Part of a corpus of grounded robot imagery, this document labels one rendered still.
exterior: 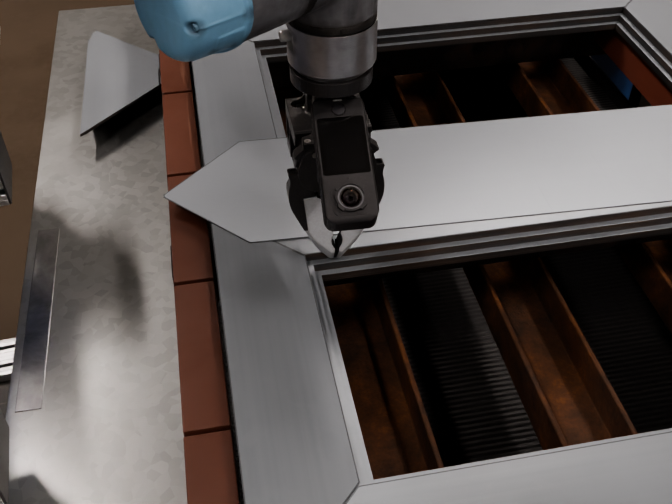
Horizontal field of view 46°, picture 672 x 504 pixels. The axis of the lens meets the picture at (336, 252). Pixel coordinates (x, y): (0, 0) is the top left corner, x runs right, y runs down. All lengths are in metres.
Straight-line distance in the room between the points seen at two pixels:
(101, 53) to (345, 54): 0.84
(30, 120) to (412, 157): 1.89
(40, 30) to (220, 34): 2.65
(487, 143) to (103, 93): 0.64
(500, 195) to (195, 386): 0.39
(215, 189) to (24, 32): 2.35
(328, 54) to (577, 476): 0.38
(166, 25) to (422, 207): 0.40
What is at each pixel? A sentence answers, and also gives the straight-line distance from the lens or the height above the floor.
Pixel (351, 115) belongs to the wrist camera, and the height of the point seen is 1.02.
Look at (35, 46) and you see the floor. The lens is 3.09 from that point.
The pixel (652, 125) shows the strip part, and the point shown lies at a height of 0.84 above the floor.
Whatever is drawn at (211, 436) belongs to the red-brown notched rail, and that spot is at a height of 0.83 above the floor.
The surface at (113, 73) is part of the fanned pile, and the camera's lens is 1.38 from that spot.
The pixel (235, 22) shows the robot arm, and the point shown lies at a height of 1.14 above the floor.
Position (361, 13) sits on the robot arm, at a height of 1.11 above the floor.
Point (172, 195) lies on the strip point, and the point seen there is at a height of 0.84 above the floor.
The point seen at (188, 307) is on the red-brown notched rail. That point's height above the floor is 0.83.
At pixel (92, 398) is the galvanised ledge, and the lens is 0.93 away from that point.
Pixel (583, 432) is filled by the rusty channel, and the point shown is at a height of 0.68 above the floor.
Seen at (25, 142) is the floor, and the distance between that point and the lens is 2.58.
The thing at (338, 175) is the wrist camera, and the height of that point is 0.99.
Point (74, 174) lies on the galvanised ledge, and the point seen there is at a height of 0.68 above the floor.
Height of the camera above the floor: 1.40
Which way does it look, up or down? 43 degrees down
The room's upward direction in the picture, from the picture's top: straight up
